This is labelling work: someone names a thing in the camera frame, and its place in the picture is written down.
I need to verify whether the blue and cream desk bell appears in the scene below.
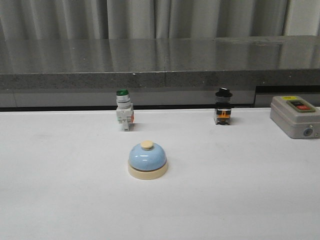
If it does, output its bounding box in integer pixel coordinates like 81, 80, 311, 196
127, 140, 169, 180

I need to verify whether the grey stone counter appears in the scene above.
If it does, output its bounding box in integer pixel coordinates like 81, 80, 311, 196
0, 36, 320, 109

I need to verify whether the grey curtain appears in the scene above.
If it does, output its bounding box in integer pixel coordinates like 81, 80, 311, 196
0, 0, 320, 40

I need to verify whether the green pushbutton switch white body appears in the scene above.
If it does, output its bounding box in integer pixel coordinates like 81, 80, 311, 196
116, 89, 135, 131

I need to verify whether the black selector switch orange body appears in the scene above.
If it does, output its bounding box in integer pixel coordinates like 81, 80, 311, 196
214, 87, 233, 125

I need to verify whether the grey on-off switch box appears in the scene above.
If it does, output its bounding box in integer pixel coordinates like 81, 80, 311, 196
270, 95, 320, 139

